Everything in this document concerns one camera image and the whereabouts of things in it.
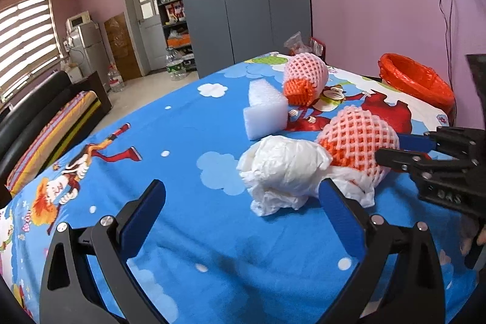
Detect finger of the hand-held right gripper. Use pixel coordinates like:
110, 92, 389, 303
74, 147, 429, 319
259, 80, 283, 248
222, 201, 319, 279
397, 132, 443, 154
375, 147, 437, 175

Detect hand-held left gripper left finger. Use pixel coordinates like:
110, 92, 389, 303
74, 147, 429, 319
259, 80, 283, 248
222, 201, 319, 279
40, 179, 168, 324

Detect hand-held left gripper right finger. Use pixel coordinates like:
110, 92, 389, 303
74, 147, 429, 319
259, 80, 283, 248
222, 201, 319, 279
318, 178, 446, 324

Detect orange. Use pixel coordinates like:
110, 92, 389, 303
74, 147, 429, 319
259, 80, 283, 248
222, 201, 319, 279
282, 53, 328, 107
317, 107, 400, 178

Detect orange lined trash bin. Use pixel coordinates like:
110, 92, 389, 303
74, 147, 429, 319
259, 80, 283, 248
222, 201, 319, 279
378, 53, 455, 118

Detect white plastic bag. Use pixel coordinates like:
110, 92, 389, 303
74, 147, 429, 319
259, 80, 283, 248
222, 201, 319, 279
236, 134, 376, 216

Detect person's right hand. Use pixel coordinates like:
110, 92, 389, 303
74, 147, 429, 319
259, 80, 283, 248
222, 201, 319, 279
474, 220, 486, 247

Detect printed cartoon blanket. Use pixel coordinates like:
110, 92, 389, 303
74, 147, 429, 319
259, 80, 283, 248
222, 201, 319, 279
0, 51, 479, 324

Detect striped mattress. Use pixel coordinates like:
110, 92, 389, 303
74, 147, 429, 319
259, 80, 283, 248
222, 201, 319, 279
5, 90, 103, 192

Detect white foam block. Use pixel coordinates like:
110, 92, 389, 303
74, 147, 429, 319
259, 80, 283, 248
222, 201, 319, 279
243, 79, 290, 140

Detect red box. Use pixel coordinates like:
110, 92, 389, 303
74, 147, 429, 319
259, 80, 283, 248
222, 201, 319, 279
309, 37, 326, 61

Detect large clear water bottle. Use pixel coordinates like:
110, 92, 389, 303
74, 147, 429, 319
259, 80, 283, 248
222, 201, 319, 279
107, 64, 126, 93
166, 47, 187, 81

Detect clear plastic snack bag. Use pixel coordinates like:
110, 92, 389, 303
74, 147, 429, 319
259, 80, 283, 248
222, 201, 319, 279
284, 32, 313, 57

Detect black sofa with striped cushion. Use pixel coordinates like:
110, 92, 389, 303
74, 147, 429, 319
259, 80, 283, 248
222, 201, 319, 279
0, 70, 112, 196

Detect small beige box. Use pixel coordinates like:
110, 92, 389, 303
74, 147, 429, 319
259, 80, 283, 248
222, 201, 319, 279
63, 62, 84, 84

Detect brown cardboard sheet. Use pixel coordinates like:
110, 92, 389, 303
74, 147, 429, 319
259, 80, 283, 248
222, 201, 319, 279
104, 12, 139, 80

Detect silver fridge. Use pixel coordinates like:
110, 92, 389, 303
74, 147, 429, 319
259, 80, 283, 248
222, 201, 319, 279
67, 22, 111, 82

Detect grey door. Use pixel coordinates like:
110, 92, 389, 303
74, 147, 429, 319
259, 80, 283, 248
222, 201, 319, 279
129, 0, 166, 72

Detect orange box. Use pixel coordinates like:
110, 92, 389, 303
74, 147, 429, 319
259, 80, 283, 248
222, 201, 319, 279
167, 35, 192, 48

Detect white microwave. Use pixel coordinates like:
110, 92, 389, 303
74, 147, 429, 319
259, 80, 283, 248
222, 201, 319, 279
66, 11, 92, 29

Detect window blinds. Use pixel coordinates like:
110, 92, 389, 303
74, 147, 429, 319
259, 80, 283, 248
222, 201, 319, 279
0, 0, 60, 102

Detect dark bookshelf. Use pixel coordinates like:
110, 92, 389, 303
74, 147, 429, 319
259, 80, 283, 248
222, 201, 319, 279
152, 0, 196, 72

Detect grey wardrobe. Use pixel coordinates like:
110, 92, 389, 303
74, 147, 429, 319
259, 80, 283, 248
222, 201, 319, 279
172, 0, 314, 72

